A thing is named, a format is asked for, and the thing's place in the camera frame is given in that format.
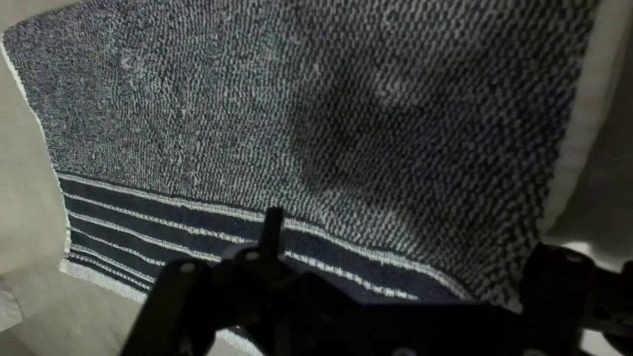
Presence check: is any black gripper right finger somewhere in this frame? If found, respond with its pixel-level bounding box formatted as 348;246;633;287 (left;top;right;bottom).
509;246;594;356

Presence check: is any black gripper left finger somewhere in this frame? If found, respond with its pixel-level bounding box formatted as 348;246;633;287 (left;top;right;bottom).
119;260;216;356

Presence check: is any blue striped towel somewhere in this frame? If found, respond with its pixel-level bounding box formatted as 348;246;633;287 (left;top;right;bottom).
2;0;600;307

